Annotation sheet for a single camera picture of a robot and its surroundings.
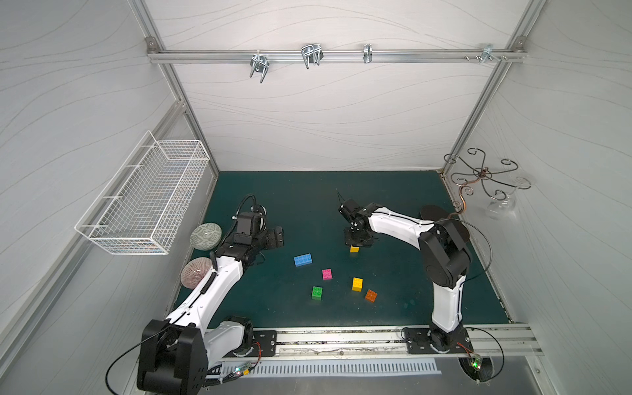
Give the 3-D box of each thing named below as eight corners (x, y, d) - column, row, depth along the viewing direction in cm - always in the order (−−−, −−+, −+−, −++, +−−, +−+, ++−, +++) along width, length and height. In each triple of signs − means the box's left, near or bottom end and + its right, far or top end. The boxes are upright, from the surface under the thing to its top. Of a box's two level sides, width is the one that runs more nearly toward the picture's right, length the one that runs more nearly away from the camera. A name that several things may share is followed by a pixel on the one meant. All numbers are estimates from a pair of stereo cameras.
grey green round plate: (193, 250, 97) (186, 243, 92) (200, 230, 103) (195, 222, 98) (217, 250, 97) (212, 243, 92) (223, 230, 103) (218, 222, 98)
